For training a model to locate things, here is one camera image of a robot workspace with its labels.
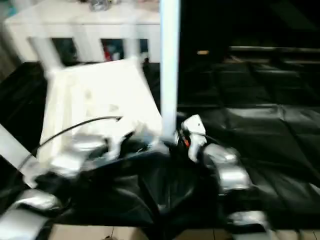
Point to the white plastic table top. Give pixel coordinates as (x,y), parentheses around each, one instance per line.
(100,87)

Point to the white plastic table leg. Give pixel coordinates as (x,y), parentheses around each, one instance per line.
(47,55)
(170,62)
(132,47)
(12,147)

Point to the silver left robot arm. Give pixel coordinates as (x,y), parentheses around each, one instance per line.
(77,143)

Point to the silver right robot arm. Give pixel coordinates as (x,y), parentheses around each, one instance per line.
(232,177)

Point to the black mat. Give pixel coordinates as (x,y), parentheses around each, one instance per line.
(262,125)

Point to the black cabinet gold label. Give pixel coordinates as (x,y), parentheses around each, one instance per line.
(205,30)

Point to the white glass-door cabinet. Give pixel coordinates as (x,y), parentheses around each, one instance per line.
(100,25)

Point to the black side table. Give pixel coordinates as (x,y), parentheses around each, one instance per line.
(275,49)

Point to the dark grey bundle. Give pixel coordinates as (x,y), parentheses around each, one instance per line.
(98,5)

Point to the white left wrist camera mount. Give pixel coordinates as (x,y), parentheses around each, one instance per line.
(117,140)

